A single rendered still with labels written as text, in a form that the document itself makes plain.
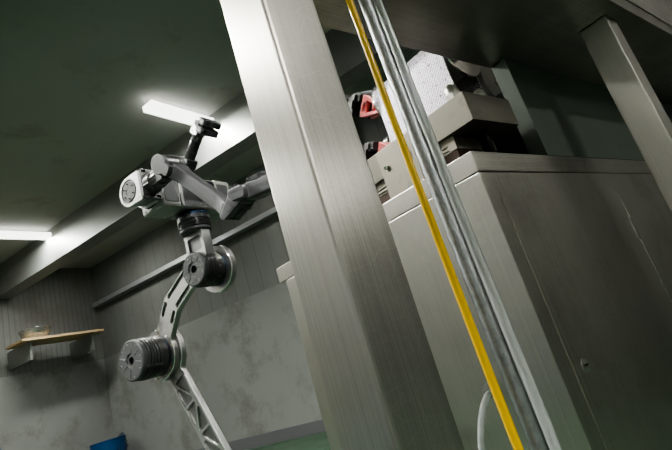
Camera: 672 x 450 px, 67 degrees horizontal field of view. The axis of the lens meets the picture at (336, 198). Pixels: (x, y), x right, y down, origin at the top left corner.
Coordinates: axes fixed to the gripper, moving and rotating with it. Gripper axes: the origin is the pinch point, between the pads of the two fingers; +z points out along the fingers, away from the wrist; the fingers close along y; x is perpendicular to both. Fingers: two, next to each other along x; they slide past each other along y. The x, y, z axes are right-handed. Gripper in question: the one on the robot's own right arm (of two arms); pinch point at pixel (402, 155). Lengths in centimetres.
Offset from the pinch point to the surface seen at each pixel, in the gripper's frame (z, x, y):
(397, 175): 18.4, -4.6, 22.0
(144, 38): -262, 77, -29
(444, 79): 12.8, 18.1, 0.3
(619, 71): 47, 18, -13
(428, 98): 8.1, 14.0, 0.2
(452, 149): 29.7, 0.9, 19.0
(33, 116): -358, 26, 21
